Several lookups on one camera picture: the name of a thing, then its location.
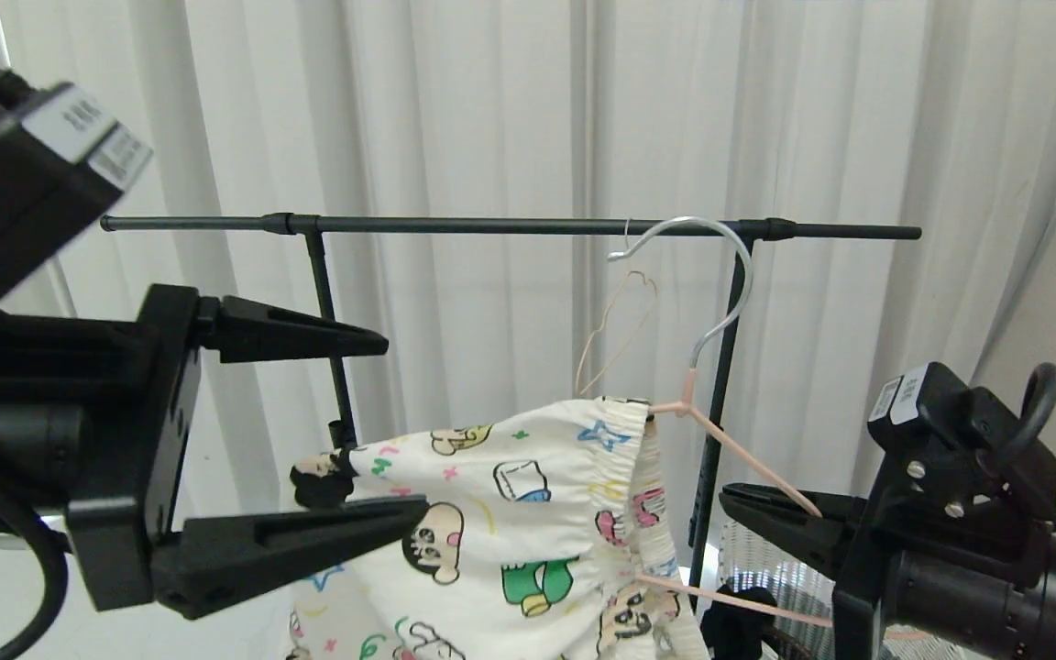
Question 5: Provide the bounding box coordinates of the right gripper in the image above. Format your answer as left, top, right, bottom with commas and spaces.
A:
832, 477, 1056, 660

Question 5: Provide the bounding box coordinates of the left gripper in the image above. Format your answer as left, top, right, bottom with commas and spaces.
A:
0, 284, 430, 621

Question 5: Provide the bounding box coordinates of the cream printed garment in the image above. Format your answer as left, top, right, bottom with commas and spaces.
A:
288, 396, 712, 660

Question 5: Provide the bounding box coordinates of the pink clothes hanger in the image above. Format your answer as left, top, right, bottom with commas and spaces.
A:
574, 220, 660, 400
608, 215, 937, 643

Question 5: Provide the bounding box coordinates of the white laundry basket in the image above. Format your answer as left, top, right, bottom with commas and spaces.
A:
716, 545, 868, 660

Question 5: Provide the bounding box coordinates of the black clothes rack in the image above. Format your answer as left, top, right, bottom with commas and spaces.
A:
100, 214, 923, 588

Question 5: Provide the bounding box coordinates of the black garment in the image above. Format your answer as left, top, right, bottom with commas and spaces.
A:
700, 587, 778, 660

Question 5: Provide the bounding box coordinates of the white curtain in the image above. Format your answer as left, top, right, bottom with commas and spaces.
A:
0, 0, 1056, 588

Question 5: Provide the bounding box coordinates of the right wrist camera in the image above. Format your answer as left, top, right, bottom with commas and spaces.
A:
858, 362, 1056, 588

